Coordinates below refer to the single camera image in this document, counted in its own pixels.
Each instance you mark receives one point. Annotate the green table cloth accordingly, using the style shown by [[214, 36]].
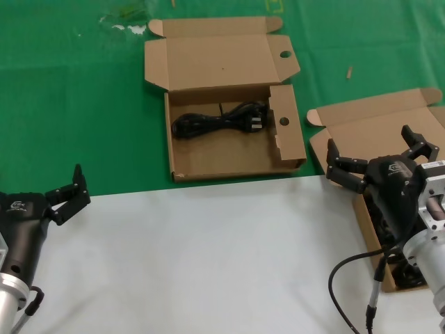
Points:
[[69, 104]]

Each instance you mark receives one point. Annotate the cardboard box with holed flap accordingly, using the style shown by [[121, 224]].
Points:
[[226, 156]]

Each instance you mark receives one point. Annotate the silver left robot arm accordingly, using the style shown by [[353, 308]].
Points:
[[7, 302]]

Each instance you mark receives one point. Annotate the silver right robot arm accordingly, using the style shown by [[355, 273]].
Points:
[[431, 271]]

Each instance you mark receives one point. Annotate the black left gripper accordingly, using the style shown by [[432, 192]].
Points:
[[24, 226]]

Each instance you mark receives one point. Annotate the crumpled clear plastic film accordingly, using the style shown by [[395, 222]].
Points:
[[137, 29]]

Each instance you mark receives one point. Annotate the plain brown cardboard box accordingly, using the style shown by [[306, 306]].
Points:
[[365, 121]]

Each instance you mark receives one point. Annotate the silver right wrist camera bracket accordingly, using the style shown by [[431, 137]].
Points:
[[434, 184]]

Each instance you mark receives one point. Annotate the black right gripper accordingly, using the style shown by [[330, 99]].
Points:
[[396, 188]]

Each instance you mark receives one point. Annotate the grey left wrist camera bracket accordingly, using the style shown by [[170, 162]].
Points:
[[2, 248]]

